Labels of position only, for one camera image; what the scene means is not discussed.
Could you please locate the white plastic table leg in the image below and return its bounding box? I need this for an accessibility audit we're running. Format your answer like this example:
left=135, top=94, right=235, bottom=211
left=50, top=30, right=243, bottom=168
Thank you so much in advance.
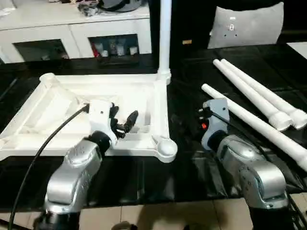
left=219, top=58, right=307, bottom=130
left=201, top=83, right=307, bottom=173
left=157, top=0, right=173, bottom=85
left=212, top=58, right=294, bottom=131

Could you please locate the white plastic table top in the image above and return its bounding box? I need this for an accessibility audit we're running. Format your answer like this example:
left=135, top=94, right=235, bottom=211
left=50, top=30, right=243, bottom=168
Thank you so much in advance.
left=0, top=72, right=178, bottom=164

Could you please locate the black work mat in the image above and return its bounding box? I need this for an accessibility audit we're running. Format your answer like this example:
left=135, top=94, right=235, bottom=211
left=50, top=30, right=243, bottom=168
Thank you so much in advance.
left=0, top=43, right=307, bottom=214

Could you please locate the cluster of small bottles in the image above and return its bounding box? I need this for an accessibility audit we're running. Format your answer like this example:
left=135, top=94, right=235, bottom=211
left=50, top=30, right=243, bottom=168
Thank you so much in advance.
left=90, top=37, right=141, bottom=58

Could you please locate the black cabinet with yellow label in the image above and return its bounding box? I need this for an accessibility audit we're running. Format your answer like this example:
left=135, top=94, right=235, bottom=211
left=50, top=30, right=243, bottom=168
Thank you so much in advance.
left=150, top=0, right=217, bottom=49

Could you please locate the grey bag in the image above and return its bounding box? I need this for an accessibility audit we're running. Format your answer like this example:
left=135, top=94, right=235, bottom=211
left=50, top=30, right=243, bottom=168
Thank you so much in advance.
left=98, top=0, right=145, bottom=13

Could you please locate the white cushion with badge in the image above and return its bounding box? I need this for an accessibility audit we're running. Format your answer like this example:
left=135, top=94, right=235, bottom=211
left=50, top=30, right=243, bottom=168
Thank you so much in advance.
left=207, top=2, right=285, bottom=50

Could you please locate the white cabinet with glass doors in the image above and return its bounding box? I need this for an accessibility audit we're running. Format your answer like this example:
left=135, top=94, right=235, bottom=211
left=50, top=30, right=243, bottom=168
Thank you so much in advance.
left=0, top=0, right=153, bottom=64

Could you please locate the white flat board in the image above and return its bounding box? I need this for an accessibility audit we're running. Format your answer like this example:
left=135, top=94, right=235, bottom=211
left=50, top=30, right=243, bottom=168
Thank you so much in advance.
left=286, top=42, right=307, bottom=61

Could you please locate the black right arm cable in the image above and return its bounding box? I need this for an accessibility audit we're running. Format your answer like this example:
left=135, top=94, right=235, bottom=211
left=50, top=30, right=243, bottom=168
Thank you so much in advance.
left=199, top=107, right=241, bottom=138

